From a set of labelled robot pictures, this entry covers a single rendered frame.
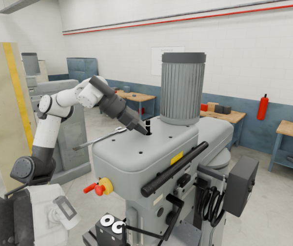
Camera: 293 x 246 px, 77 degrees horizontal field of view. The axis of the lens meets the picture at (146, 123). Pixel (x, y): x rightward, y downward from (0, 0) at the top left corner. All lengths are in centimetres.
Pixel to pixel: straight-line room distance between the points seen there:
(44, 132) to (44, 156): 11
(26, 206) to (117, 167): 41
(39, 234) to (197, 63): 91
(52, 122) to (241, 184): 86
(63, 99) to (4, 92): 144
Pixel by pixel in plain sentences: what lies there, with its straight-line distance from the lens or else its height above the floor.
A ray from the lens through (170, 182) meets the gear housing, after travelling 83.
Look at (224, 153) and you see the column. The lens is 139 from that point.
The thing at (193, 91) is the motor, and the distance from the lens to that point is 86.
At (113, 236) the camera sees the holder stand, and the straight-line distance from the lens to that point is 138.
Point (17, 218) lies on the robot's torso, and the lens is 87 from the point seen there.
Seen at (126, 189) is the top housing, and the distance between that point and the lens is 65.
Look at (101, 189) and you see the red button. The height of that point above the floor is 177.
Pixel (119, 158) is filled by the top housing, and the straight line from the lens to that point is 62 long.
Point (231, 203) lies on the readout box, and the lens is 98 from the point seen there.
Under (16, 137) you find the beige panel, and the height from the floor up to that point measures 137.
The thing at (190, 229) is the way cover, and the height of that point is 108.
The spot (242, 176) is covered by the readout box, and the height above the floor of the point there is 173.
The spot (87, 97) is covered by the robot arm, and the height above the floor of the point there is 206.
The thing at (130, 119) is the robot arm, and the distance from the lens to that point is 71.
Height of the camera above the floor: 221
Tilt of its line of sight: 21 degrees down
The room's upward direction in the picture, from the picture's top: straight up
